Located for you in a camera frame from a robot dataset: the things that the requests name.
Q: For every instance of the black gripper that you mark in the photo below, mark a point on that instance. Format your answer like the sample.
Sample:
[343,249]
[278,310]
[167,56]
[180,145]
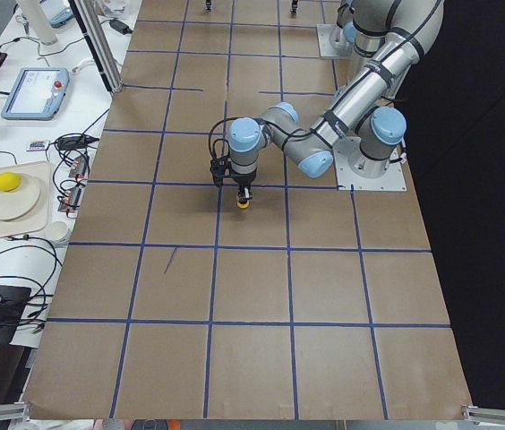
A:
[243,180]

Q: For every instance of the yellow push button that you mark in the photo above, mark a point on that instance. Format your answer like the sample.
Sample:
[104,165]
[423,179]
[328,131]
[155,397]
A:
[242,204]

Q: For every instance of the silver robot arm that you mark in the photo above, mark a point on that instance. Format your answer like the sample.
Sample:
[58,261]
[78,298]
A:
[418,24]
[354,123]

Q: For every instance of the small circuit board upper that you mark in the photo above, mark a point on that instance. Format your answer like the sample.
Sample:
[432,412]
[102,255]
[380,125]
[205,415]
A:
[80,167]

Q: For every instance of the small circuit board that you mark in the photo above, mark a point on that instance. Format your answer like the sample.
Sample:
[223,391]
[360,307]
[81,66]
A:
[69,202]
[80,167]

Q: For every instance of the small circuit board lower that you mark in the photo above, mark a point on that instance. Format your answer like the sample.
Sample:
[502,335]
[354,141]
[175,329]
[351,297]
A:
[69,202]

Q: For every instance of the white paper cup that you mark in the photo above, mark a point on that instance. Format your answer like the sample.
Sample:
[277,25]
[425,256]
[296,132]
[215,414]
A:
[58,233]

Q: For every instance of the black power adapter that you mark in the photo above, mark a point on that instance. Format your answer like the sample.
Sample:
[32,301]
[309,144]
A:
[120,26]

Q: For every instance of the beige tray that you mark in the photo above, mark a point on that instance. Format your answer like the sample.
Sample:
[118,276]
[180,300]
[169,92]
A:
[38,217]

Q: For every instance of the small colourful card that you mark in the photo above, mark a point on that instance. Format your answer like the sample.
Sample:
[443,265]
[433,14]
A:
[38,145]

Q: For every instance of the teach pendant tablet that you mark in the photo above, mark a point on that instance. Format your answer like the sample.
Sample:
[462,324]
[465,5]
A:
[37,94]

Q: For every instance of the beige round plate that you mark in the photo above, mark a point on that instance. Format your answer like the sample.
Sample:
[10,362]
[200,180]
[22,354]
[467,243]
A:
[20,201]

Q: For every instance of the yellow lemon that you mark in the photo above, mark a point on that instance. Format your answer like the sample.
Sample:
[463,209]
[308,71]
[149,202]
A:
[9,181]

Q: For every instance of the white cylinder roll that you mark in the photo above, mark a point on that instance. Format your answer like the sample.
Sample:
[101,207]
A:
[38,21]

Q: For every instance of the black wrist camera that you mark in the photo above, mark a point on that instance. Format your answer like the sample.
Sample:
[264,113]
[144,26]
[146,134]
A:
[219,162]

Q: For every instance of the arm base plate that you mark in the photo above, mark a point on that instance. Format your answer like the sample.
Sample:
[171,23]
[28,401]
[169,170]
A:
[355,172]
[332,42]

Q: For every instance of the aluminium frame post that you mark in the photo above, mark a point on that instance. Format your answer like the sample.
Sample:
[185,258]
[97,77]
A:
[91,29]

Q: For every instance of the aluminium corner rail right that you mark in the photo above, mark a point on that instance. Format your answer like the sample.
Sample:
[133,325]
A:
[484,415]

